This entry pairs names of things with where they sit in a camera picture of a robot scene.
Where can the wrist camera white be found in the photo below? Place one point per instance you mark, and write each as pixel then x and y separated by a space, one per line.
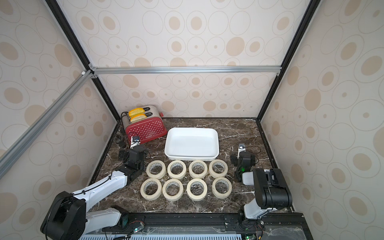
pixel 241 148
pixel 135 141

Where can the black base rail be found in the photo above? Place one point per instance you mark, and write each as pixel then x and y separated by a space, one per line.
pixel 231 222

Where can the masking tape roll one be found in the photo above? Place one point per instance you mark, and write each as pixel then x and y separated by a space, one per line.
pixel 151 189

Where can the masking tape roll two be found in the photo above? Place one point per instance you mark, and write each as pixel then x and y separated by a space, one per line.
pixel 197 189

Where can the black frame post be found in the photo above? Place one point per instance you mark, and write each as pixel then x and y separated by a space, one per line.
pixel 76 45
pixel 305 22

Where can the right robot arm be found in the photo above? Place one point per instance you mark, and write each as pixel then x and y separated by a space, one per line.
pixel 271 190

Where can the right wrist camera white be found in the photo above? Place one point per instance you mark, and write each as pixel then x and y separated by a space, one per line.
pixel 241 148

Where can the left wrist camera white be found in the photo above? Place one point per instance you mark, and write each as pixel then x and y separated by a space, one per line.
pixel 135 141

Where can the masking tape roll four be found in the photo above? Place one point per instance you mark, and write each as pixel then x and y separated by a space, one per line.
pixel 218 168

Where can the masking tape roll eight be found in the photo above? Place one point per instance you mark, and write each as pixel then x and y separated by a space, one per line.
pixel 173 190

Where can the horizontal aluminium frame bar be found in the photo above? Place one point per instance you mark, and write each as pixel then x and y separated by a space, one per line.
pixel 188 70

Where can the left slanted aluminium bar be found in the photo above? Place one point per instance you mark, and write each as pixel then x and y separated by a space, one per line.
pixel 23 143

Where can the masking tape roll three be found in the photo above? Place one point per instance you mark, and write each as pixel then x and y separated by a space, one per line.
pixel 156 169

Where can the yellow toast slice front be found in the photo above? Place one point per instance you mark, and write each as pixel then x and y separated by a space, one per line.
pixel 138 117

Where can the black left frame post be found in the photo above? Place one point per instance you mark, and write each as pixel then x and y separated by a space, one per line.
pixel 76 45

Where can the yellow toast slice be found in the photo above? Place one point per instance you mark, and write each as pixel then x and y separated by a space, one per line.
pixel 138 117
pixel 137 111

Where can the masking tape roll seven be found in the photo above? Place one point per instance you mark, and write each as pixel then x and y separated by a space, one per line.
pixel 221 188

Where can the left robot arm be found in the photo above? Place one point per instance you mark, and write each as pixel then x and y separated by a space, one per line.
pixel 87 201

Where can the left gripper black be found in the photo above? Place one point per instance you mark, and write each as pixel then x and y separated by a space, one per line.
pixel 123 155

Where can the red polka dot toaster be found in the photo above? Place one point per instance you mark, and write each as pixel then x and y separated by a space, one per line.
pixel 147 129

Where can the small dark sauce bottle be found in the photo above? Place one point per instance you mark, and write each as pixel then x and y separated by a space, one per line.
pixel 120 141

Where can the white plastic storage tray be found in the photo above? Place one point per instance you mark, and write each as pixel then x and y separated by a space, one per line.
pixel 189 144

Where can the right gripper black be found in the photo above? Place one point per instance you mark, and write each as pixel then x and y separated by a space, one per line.
pixel 240 160

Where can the yellow toast slice rear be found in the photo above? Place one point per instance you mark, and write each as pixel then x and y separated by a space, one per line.
pixel 137 111

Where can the masking tape roll six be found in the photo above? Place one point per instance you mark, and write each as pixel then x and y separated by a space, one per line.
pixel 198 169

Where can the masking tape roll five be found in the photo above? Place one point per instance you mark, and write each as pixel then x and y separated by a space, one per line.
pixel 177 170

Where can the black right frame post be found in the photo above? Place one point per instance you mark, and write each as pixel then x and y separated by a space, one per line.
pixel 305 22

